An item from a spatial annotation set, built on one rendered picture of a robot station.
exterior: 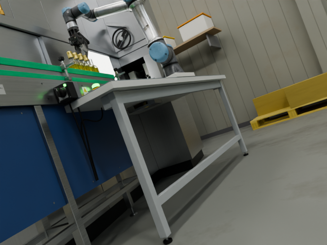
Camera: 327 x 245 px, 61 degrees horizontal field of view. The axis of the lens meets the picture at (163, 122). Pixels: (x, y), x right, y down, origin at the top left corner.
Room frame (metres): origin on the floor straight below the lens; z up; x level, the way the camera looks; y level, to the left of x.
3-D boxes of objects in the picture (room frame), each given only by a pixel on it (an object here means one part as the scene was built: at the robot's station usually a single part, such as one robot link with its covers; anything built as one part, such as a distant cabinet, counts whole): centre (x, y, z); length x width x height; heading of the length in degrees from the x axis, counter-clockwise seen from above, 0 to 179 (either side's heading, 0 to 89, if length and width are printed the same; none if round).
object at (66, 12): (1.92, 0.36, 1.45); 0.09 x 0.08 x 0.11; 72
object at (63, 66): (1.40, 0.36, 0.94); 0.07 x 0.04 x 0.13; 72
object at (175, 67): (1.89, -0.18, 0.83); 0.15 x 0.15 x 0.10
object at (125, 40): (2.80, 0.10, 1.49); 0.21 x 0.05 x 0.21; 72
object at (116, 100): (1.88, -0.19, 0.36); 1.51 x 0.09 x 0.71; 149
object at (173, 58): (1.88, -0.18, 0.94); 0.13 x 0.12 x 0.14; 162
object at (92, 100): (2.23, 0.39, 0.73); 1.58 x 1.52 x 0.04; 149
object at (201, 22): (4.78, -1.11, 1.90); 0.51 x 0.42 x 0.29; 59
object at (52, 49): (2.20, 0.42, 1.15); 0.90 x 0.03 x 0.34; 162
